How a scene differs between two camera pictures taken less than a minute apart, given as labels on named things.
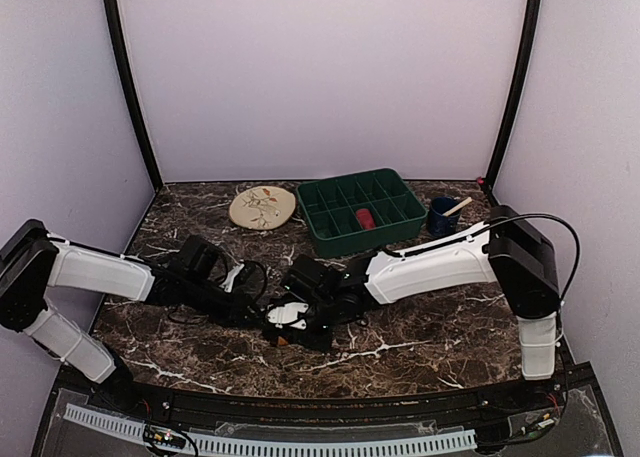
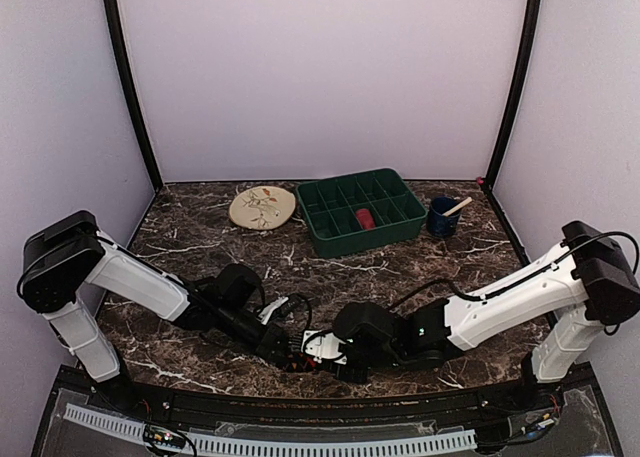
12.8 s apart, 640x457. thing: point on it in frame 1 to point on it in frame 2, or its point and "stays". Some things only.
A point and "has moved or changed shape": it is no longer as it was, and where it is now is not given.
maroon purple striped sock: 366,219 stays
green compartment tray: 331,204 stays
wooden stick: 457,207 stays
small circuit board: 164,436 stays
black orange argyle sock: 280,337 has moved or changed shape
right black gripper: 320,343 to 346,376
